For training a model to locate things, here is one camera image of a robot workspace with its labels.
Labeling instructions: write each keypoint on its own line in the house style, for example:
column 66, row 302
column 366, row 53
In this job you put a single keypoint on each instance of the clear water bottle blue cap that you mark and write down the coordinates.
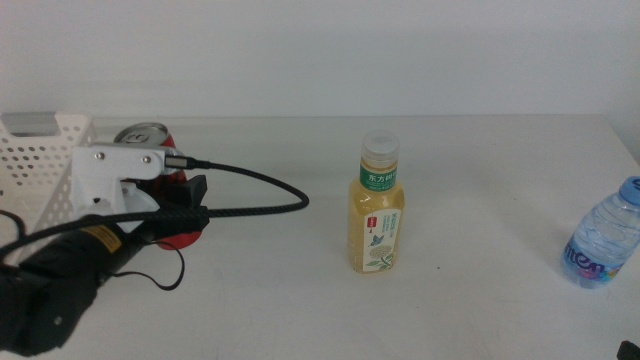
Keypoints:
column 600, row 240

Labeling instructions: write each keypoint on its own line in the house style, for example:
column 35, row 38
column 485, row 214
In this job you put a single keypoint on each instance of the yellow tea bottle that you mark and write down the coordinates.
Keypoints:
column 375, row 225

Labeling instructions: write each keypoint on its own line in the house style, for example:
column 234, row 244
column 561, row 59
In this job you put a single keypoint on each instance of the red soda can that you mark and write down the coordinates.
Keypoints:
column 141, row 133

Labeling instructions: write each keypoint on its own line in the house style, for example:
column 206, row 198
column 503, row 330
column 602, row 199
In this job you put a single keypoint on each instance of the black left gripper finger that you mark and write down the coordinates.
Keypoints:
column 189, row 192

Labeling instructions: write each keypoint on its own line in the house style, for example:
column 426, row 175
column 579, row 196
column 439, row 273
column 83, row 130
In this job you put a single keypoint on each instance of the white perforated plastic basket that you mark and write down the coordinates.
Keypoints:
column 75, row 125

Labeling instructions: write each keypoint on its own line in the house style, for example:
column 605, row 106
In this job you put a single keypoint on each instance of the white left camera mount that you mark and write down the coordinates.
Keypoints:
column 115, row 165

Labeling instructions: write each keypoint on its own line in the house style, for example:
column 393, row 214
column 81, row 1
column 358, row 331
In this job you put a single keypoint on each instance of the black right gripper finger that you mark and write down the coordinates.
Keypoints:
column 630, row 351

